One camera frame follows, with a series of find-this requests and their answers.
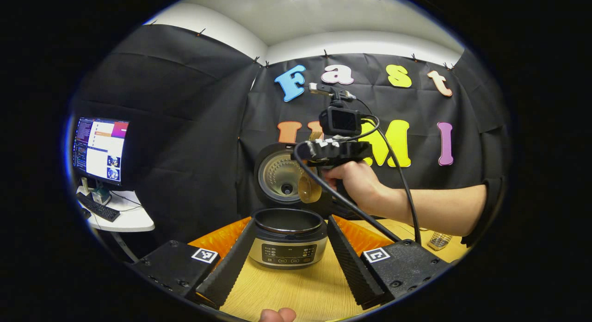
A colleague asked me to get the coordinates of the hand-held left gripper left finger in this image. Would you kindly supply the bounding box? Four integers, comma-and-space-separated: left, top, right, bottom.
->
134, 217, 257, 310

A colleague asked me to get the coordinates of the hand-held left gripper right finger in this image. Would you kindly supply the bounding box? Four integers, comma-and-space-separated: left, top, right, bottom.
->
326, 215, 451, 310

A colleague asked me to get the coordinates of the wooden spoon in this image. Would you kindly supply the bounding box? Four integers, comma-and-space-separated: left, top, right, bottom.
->
297, 132, 324, 204

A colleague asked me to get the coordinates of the grey silver rice cooker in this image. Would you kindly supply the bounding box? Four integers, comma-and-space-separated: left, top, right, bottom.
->
251, 142, 343, 269

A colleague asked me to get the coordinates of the white side desk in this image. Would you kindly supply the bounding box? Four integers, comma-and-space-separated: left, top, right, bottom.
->
76, 190, 155, 262

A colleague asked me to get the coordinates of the black keyboard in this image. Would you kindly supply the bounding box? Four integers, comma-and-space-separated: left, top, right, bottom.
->
76, 194, 121, 222

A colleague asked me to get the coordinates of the computer monitor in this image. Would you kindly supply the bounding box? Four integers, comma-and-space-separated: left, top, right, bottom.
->
73, 117, 130, 186

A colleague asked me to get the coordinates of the thick black gripper cable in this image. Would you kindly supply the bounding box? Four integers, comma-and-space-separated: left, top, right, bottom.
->
294, 144, 402, 243

